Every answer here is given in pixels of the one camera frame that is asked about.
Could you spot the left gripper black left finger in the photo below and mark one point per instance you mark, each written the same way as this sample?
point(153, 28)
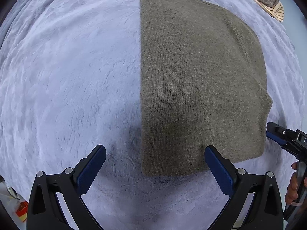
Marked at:
point(45, 212)

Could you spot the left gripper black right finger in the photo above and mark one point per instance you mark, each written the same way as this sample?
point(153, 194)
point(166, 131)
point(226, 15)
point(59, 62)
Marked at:
point(265, 211)

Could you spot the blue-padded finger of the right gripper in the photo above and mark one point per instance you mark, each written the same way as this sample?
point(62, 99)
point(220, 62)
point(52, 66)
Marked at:
point(277, 133)

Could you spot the olive brown knit sweater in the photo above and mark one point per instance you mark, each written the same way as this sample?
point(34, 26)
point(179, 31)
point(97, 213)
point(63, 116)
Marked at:
point(203, 82)

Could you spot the person's right hand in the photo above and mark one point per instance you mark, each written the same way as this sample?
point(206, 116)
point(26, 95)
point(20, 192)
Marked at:
point(292, 194)

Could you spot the red package on floor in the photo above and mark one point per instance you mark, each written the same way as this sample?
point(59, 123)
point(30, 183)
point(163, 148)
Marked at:
point(22, 211)

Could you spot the clear plastic bag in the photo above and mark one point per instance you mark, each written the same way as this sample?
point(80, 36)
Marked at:
point(9, 198)

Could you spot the lavender plush bed blanket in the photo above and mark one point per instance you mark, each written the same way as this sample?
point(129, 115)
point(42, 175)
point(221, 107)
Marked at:
point(70, 79)

